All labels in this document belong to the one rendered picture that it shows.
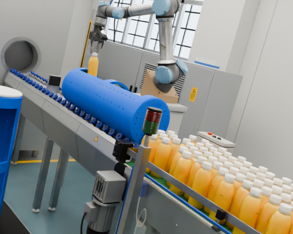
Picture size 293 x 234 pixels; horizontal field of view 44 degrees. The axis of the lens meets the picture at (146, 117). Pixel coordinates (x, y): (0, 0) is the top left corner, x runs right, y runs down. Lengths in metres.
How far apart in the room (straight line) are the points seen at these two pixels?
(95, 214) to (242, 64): 3.56
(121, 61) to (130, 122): 2.72
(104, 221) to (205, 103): 2.10
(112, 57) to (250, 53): 1.78
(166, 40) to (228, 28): 2.56
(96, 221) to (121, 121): 0.55
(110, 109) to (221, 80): 1.84
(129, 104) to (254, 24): 3.24
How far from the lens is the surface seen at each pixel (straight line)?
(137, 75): 4.35
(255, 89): 4.80
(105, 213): 1.80
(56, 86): 3.13
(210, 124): 3.80
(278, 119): 4.62
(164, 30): 2.31
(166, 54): 2.32
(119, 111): 2.02
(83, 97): 2.36
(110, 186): 1.73
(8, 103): 2.21
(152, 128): 1.43
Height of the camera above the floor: 1.48
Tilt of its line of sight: 10 degrees down
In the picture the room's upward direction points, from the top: 14 degrees clockwise
